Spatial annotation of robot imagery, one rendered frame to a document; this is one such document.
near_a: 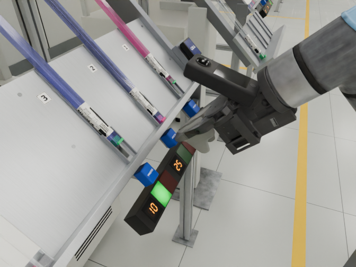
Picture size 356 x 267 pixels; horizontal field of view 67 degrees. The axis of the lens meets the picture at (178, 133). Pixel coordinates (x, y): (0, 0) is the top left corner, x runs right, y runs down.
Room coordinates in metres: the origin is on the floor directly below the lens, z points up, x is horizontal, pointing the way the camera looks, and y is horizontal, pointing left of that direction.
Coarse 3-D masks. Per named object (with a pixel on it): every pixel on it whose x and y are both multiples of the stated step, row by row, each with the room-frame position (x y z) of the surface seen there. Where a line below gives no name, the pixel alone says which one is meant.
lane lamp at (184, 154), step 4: (180, 144) 0.42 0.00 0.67; (180, 148) 0.41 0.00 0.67; (184, 148) 0.42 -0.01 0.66; (176, 152) 0.40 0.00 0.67; (180, 152) 0.40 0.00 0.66; (184, 152) 0.41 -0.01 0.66; (188, 152) 0.42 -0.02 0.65; (180, 156) 0.39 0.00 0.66; (184, 156) 0.40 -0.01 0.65; (188, 156) 0.41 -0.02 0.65; (184, 160) 0.39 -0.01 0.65; (188, 160) 0.40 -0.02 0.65
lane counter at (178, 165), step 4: (176, 156) 0.39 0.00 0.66; (172, 160) 0.38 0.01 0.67; (176, 160) 0.38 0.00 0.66; (180, 160) 0.39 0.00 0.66; (172, 164) 0.37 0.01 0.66; (176, 164) 0.37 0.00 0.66; (180, 164) 0.38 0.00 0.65; (184, 164) 0.38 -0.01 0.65; (176, 168) 0.37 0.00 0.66; (180, 168) 0.37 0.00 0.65; (184, 168) 0.38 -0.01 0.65; (180, 172) 0.36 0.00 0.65
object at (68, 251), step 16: (176, 112) 0.44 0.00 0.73; (160, 128) 0.39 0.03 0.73; (144, 144) 0.35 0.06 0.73; (128, 176) 0.27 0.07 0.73; (112, 192) 0.24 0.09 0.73; (96, 208) 0.21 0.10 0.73; (80, 224) 0.20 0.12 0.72; (96, 224) 0.20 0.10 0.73; (80, 240) 0.17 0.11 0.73; (64, 256) 0.15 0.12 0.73
